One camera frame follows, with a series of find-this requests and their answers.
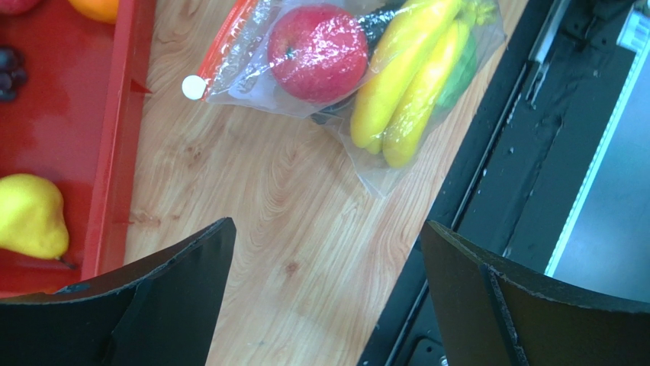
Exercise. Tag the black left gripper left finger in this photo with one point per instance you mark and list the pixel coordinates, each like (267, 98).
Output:
(159, 310)

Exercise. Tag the clear zip top bag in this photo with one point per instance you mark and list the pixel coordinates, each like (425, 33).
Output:
(236, 71)

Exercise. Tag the red apple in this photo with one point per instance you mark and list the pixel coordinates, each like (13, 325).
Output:
(317, 53)

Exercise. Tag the red plastic tray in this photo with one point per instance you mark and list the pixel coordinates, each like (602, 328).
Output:
(76, 122)

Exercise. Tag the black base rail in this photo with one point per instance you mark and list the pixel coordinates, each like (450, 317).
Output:
(553, 173)

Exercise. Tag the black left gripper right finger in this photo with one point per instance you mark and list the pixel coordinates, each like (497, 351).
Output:
(493, 311)

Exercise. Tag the yellow banana bunch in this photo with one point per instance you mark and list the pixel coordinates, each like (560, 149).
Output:
(412, 65)

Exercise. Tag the dark purple grapes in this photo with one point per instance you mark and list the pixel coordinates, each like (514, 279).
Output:
(13, 74)

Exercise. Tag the small orange tangerine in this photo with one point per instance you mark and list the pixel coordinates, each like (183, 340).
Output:
(104, 11)

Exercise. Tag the green cabbage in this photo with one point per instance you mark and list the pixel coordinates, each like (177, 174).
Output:
(460, 77)

